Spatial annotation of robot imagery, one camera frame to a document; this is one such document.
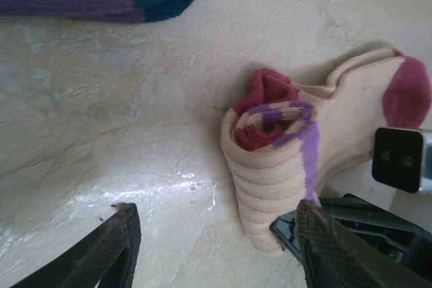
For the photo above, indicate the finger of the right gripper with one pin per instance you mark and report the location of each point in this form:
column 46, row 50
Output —
column 388, row 230

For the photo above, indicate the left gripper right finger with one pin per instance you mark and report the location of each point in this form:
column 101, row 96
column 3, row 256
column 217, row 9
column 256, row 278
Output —
column 320, row 251

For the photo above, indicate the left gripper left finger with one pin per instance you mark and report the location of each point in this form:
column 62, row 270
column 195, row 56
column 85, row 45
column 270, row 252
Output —
column 121, row 234

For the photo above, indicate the beige sock purple stripes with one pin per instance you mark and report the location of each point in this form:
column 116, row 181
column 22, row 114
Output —
column 270, row 180

